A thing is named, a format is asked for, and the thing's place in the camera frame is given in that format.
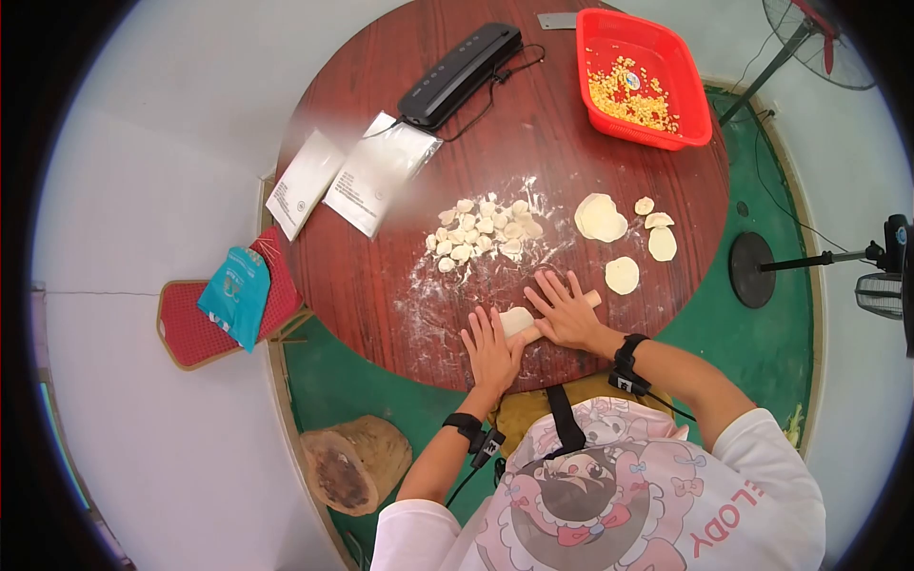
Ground person's right hand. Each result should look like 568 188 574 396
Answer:
523 269 608 352

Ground silver plastic bag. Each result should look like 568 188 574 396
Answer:
322 110 444 241

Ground small black fan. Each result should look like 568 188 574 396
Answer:
854 272 905 321

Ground red padded chair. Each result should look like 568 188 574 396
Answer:
156 226 316 371

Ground black vacuum sealer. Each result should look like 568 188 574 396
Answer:
396 22 524 132

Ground black stand with round base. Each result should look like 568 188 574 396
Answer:
727 213 914 310

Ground standing floor fan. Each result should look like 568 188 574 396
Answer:
717 0 880 128

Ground wooden stump chopping block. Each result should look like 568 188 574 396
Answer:
299 414 414 518

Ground person's right middle finger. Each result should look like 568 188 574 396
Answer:
535 272 565 308

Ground dough piece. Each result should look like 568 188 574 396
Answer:
499 306 536 338

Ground black power cable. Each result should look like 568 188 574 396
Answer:
434 43 547 144

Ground person's legs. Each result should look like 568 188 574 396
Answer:
493 373 674 459

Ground pile of small dough lumps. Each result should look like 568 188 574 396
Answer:
425 197 546 274

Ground person's body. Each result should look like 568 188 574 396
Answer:
370 396 827 571

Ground pile of corn kernels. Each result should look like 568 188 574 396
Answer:
585 46 681 135

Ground wooden rolling pin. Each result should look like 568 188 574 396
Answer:
520 289 603 345

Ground white printed bag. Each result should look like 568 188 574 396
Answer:
265 128 348 243

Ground large round dough wrapper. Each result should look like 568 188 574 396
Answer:
604 256 641 296

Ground teal plastic bag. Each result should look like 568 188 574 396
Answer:
196 246 273 354

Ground person's left hand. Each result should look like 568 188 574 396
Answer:
460 305 527 397

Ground black wrist band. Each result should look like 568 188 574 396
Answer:
608 333 653 398
442 412 507 470

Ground red plastic basket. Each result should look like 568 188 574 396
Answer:
575 8 714 152

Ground stack of round dough wrappers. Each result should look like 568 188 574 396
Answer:
574 193 630 244

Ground oval dough wrapper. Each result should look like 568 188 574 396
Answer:
647 226 678 263

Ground green round floor mat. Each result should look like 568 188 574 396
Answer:
260 77 824 571

